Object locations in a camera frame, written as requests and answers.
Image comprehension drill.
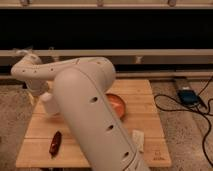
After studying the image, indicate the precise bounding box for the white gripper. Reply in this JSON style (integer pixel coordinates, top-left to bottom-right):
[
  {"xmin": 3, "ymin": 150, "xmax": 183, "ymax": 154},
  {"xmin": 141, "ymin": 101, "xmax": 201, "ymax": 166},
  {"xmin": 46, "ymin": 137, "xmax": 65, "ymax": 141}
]
[{"xmin": 26, "ymin": 80, "xmax": 49, "ymax": 96}]

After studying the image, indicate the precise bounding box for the white ceramic cup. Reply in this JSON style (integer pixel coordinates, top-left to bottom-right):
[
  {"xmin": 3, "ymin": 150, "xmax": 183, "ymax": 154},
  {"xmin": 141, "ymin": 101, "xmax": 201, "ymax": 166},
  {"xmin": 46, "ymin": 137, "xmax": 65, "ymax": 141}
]
[{"xmin": 40, "ymin": 92, "xmax": 60, "ymax": 117}]

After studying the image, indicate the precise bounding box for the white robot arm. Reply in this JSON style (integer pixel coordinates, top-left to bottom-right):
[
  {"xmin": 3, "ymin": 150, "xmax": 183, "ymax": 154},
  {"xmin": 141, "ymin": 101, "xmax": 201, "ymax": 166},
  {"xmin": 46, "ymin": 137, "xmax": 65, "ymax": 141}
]
[{"xmin": 11, "ymin": 54, "xmax": 150, "ymax": 171}]

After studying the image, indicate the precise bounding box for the wooden board table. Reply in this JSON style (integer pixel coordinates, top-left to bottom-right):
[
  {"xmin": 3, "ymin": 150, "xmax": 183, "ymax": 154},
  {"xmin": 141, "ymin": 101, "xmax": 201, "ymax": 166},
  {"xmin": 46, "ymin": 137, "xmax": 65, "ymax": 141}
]
[{"xmin": 16, "ymin": 79, "xmax": 171, "ymax": 168}]

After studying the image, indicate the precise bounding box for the orange bowl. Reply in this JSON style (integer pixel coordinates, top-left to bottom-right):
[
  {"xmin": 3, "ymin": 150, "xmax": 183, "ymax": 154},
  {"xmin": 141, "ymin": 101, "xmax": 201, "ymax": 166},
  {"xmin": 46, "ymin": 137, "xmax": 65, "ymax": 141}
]
[{"xmin": 107, "ymin": 93, "xmax": 126, "ymax": 119}]

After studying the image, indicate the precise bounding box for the beige sponge block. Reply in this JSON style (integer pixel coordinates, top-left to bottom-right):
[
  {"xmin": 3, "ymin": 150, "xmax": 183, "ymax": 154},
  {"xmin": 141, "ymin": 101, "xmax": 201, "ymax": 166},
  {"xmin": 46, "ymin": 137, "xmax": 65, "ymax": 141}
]
[{"xmin": 132, "ymin": 130, "xmax": 144, "ymax": 153}]

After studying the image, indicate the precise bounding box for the blue black device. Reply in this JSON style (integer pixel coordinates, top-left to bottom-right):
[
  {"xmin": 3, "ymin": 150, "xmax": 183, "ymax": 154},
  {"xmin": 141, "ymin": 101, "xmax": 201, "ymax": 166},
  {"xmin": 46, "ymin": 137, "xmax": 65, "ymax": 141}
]
[{"xmin": 178, "ymin": 89, "xmax": 198, "ymax": 105}]

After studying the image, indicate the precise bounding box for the black cable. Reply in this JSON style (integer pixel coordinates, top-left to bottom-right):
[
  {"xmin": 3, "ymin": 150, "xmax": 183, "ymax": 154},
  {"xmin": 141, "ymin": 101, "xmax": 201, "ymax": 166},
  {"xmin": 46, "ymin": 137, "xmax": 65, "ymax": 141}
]
[{"xmin": 153, "ymin": 75, "xmax": 213, "ymax": 168}]

